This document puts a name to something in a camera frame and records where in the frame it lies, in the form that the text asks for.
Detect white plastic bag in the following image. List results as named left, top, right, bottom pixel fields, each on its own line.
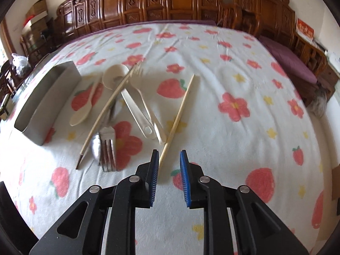
left=11, top=53, right=31, bottom=76

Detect wooden armchair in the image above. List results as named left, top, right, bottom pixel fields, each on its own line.
left=220, top=4, right=260, bottom=37

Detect metal fork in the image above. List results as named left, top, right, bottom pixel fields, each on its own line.
left=99, top=127, right=118, bottom=172

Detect cream plastic fork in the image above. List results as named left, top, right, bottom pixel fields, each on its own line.
left=130, top=65, right=167, bottom=145

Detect strawberry flower printed blanket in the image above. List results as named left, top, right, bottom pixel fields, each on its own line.
left=0, top=23, right=332, bottom=255

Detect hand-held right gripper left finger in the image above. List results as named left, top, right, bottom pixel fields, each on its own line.
left=29, top=149, right=159, bottom=255

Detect thin metal chopstick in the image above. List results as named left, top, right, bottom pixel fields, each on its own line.
left=91, top=98, right=119, bottom=165

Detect stack of cardboard boxes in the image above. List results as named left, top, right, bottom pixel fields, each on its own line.
left=22, top=0, right=54, bottom=41

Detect grey fluffy thing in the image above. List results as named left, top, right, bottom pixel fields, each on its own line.
left=307, top=87, right=329, bottom=118

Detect grey metal tray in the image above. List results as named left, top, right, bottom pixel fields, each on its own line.
left=14, top=61, right=82, bottom=146

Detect wooden chopstick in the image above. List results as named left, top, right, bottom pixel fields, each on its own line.
left=159, top=74, right=196, bottom=169
left=76, top=61, right=142, bottom=170

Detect carved wooden headboard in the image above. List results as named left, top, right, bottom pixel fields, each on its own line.
left=54, top=0, right=224, bottom=42

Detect white plastic utensil handle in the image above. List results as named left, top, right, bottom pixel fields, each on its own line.
left=69, top=81, right=100, bottom=127

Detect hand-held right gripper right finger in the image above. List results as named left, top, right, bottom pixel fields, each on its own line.
left=180, top=149, right=310, bottom=255

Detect red box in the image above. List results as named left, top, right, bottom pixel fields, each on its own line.
left=296, top=18, right=315, bottom=43

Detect cream ladle spoon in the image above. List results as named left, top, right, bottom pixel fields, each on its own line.
left=102, top=64, right=158, bottom=140

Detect carved wooden panel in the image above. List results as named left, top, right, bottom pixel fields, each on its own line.
left=233, top=0, right=297, bottom=41

